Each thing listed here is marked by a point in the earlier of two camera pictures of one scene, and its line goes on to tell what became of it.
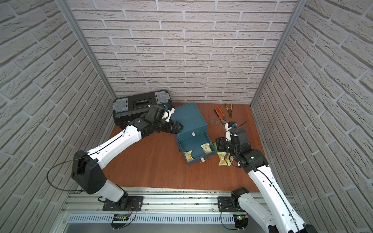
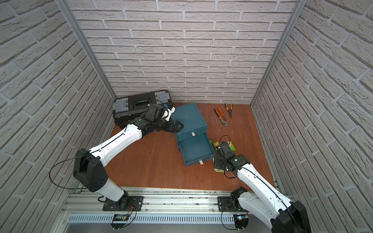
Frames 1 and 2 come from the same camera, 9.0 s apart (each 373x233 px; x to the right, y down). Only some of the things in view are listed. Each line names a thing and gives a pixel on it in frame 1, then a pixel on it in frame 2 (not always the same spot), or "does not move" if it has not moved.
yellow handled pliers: (229, 110) does not move
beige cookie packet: (188, 156) -> (218, 170)
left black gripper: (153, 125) does not move
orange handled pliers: (221, 116) does not move
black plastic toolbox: (126, 109) does not move
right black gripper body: (224, 146) -> (219, 163)
